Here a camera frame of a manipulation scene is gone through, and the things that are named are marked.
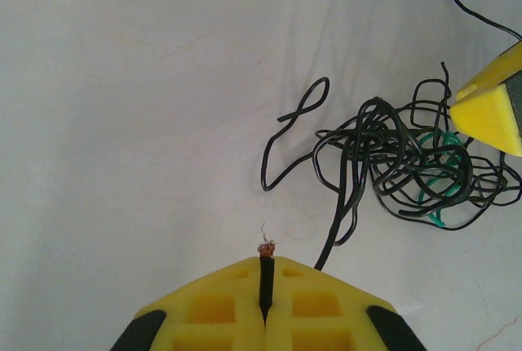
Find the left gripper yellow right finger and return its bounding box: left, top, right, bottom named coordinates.
left=263, top=255, right=428, bottom=351

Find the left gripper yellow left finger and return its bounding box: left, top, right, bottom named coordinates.
left=108, top=255, right=267, bottom=351

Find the bright green thin cable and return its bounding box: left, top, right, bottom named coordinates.
left=415, top=130, right=466, bottom=230

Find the white table cloth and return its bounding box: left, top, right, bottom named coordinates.
left=0, top=0, right=522, bottom=351

